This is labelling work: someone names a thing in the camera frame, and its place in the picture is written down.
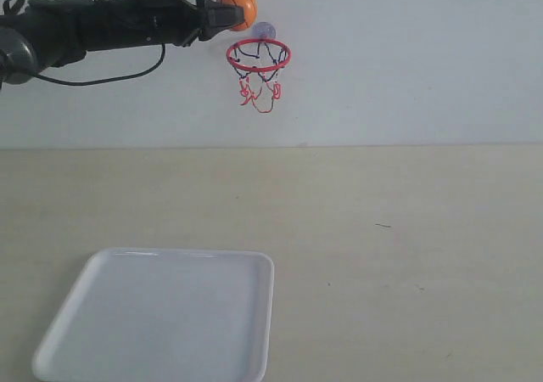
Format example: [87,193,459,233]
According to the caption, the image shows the red mini basketball hoop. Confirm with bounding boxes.
[226,21,292,114]

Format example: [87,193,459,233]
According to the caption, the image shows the small orange basketball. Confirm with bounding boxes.
[216,0,258,32]

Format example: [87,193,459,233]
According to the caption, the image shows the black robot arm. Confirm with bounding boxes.
[1,0,245,85]

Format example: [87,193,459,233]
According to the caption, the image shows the white plastic tray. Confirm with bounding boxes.
[32,248,274,381]

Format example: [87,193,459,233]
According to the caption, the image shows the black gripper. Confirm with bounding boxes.
[76,0,245,52]

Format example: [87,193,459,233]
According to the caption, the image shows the black cable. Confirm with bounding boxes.
[31,42,167,87]

